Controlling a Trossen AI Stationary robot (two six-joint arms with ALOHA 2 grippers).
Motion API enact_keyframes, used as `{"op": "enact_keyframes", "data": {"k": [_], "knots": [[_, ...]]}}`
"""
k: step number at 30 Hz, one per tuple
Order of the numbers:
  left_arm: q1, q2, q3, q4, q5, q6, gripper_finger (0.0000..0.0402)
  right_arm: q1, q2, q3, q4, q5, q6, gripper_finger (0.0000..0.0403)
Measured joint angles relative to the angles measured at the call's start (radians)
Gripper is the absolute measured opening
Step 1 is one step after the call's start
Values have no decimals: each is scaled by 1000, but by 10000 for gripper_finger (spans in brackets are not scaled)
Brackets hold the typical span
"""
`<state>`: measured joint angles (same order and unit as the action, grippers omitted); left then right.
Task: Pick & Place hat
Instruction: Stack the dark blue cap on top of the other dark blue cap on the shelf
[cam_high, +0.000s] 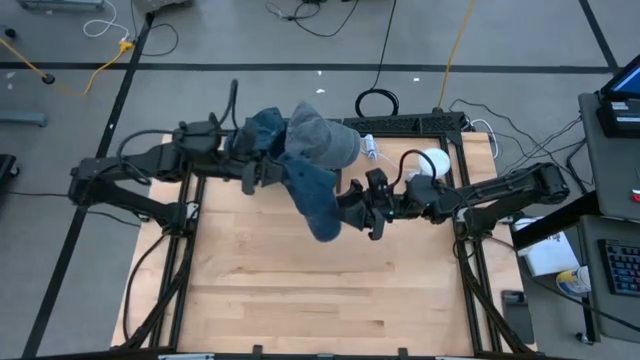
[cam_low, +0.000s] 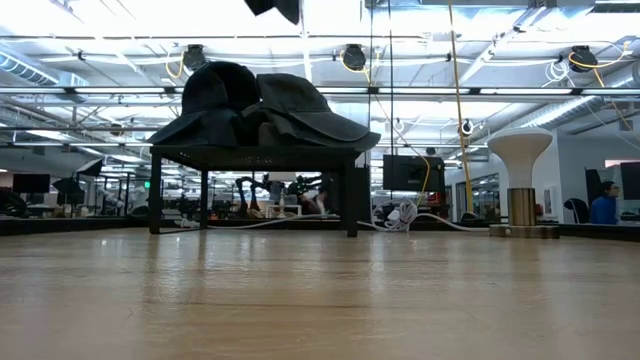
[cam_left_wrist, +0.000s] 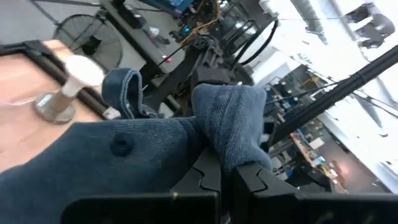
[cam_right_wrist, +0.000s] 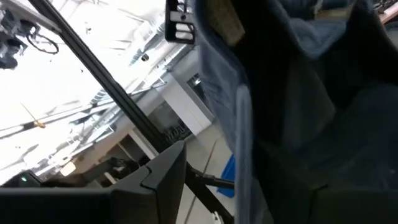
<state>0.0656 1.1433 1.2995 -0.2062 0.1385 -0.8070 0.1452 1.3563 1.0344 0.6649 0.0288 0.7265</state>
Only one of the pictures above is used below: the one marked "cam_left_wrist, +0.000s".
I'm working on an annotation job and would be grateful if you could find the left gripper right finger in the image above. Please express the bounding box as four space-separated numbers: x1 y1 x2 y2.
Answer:
231 161 398 224

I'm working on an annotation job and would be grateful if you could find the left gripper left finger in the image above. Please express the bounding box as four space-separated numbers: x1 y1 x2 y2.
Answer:
60 147 223 224

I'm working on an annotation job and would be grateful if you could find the dark blue denim baseball cap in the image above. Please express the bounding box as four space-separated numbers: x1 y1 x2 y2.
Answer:
0 67 274 224

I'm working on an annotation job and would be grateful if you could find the grey equipment cart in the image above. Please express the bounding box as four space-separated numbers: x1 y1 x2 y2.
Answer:
98 0 187 75

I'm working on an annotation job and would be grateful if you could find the white mushroom table lamp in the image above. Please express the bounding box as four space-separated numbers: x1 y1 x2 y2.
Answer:
32 55 106 124

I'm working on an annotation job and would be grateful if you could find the black equipment box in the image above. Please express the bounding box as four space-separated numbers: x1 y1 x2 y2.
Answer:
115 1 147 30

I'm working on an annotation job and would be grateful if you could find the silver metal bracket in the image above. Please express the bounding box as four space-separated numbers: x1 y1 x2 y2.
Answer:
103 106 121 121

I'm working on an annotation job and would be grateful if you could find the black aluminium table frame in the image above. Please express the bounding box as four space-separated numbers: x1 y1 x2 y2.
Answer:
0 39 398 146

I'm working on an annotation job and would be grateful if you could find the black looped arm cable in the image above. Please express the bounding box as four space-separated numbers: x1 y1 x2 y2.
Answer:
232 17 280 67

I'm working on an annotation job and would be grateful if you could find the black round wire fan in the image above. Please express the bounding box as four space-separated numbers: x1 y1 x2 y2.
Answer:
52 13 124 73

